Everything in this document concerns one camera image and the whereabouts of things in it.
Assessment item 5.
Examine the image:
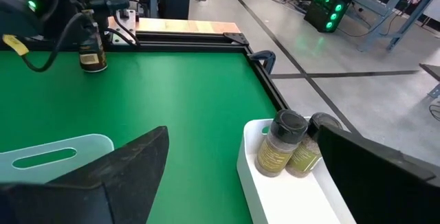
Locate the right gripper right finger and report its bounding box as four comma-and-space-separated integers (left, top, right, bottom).
316, 123, 440, 224

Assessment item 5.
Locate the blue-grey metal table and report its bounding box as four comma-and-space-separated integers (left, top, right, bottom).
319, 0, 440, 52

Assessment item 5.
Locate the yellow-lid dark spice jar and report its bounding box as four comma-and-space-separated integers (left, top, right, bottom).
78, 9, 109, 73

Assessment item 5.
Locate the black table frame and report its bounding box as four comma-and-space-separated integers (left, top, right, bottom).
0, 31, 289, 113

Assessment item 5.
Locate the computer tower with green lights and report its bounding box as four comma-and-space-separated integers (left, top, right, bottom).
303, 0, 352, 34

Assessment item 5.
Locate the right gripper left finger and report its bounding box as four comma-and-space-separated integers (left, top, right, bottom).
0, 126, 170, 224

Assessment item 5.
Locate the white plastic bin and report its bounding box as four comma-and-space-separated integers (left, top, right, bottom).
236, 115, 358, 224

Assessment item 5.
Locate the green table mat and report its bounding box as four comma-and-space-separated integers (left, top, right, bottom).
0, 50, 279, 224

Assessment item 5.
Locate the black-lid spice jar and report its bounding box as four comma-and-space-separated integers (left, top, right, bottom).
285, 112, 344, 179
254, 109, 309, 178

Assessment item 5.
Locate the black corner bracket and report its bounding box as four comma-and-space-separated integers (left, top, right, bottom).
223, 32, 250, 45

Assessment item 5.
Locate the clear plastic bin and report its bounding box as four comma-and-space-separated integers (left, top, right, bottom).
0, 133, 115, 184

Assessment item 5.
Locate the yellow cable tag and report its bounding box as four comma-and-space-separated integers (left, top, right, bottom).
2, 34, 30, 56

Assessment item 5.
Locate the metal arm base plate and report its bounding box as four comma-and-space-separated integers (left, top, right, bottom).
108, 9, 138, 45

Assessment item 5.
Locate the black clamp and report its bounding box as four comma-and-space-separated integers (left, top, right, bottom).
249, 50, 276, 74

